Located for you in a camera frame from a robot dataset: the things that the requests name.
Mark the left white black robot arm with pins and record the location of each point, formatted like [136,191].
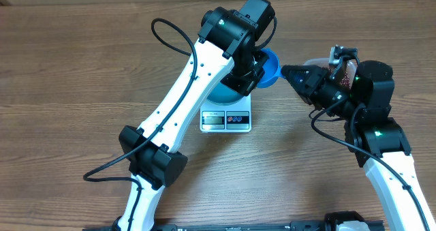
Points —
[225,53]

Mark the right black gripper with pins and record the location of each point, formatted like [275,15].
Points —
[309,86]

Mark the blue plastic measuring scoop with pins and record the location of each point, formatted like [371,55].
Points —
[272,70]

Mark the clear plastic container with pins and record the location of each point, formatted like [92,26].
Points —
[323,62]

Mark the teal metal bowl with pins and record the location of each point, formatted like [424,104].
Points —
[223,95]

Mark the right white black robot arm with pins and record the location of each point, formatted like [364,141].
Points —
[358,118]

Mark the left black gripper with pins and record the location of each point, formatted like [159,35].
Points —
[246,87]

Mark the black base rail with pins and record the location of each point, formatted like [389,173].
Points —
[342,220]

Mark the red adzuki beans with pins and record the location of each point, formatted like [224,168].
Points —
[342,74]

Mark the white digital kitchen scale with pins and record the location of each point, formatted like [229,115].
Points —
[234,118]

